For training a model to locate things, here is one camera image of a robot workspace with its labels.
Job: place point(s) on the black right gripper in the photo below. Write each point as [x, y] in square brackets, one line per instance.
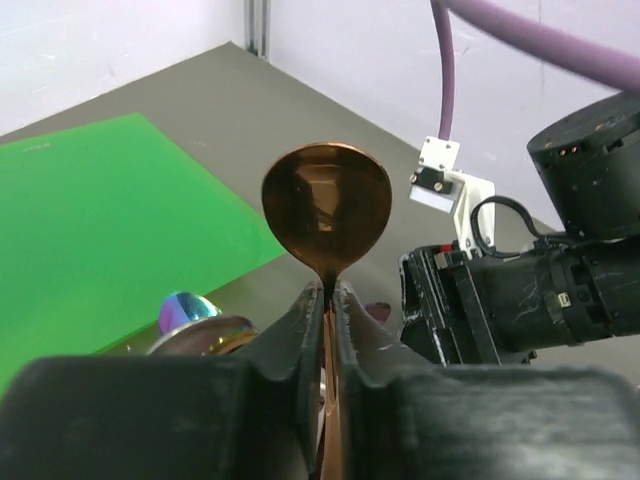
[490, 311]

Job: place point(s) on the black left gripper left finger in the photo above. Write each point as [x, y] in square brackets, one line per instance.
[252, 414]

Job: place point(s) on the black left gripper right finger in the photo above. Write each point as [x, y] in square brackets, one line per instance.
[406, 418]

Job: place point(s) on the silver spoon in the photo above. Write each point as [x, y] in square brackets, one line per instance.
[219, 335]

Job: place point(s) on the iridescent purple ornate spoon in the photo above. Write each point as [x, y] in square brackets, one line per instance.
[182, 308]

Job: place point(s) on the copper spoon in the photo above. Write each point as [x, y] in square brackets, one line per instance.
[327, 204]

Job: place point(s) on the black iridescent spoon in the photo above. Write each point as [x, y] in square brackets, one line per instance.
[379, 311]

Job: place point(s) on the light green plastic folder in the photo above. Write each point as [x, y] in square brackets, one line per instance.
[99, 224]

